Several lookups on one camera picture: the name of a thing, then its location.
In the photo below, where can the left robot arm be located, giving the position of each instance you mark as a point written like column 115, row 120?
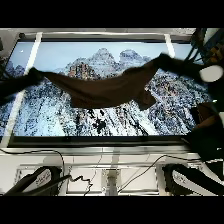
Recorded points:
column 15, row 84

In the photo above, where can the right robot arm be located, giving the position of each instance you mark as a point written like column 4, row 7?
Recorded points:
column 212, row 73

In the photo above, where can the dark brown garment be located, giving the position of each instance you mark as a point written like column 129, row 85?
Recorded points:
column 110, row 88

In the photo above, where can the silver frame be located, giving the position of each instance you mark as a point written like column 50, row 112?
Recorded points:
column 113, row 150

